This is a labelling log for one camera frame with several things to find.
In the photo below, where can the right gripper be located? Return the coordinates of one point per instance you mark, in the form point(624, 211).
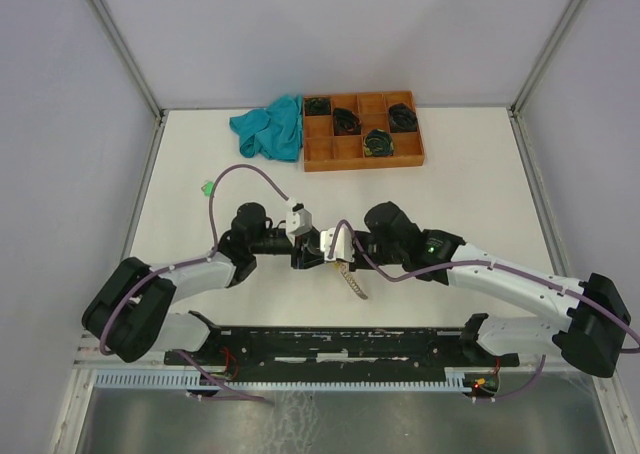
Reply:
point(358, 264)

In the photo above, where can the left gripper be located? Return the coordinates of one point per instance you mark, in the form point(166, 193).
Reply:
point(310, 254)

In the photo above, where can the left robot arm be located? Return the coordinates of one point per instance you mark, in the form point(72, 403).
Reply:
point(130, 315)

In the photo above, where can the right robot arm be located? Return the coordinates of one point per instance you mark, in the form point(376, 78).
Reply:
point(584, 322)

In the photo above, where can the wooden compartment tray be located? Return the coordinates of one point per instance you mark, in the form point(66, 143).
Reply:
point(324, 152)

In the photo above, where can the green tag key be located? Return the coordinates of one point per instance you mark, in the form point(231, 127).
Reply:
point(208, 188)

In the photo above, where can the teal cloth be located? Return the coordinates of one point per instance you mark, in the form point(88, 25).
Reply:
point(274, 132)

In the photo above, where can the rolled black orange sock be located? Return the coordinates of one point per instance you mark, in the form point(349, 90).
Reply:
point(346, 122)

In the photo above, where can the rolled dark sock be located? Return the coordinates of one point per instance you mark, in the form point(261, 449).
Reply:
point(317, 106)

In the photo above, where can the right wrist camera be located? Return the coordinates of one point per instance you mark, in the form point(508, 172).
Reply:
point(337, 245)

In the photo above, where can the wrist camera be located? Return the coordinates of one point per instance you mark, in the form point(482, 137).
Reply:
point(337, 245)
point(298, 220)

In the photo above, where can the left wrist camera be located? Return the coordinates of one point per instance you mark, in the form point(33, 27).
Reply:
point(298, 220)

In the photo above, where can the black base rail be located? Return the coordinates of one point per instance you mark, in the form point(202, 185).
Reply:
point(344, 354)

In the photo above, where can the white cable duct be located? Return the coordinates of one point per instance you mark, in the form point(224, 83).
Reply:
point(192, 380)

